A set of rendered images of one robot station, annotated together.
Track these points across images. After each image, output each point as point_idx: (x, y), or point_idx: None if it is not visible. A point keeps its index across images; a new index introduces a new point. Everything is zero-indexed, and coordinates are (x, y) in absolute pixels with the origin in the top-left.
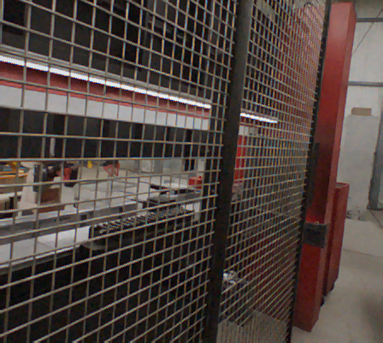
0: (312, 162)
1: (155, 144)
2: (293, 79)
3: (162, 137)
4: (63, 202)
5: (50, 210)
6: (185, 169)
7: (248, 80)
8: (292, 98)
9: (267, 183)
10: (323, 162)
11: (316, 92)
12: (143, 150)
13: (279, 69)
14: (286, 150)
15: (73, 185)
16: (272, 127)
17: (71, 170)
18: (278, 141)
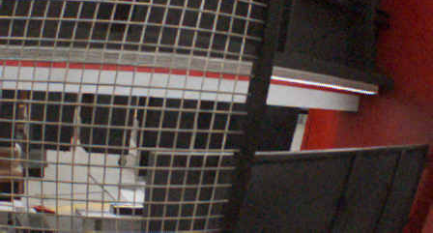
0: (409, 180)
1: (57, 126)
2: (67, 82)
3: (73, 113)
4: (19, 172)
5: (4, 180)
6: (139, 174)
7: (292, 9)
8: (75, 127)
9: None
10: (429, 180)
11: (250, 92)
12: (34, 134)
13: (2, 74)
14: (324, 174)
15: (28, 152)
16: (378, 100)
17: (22, 131)
18: (27, 216)
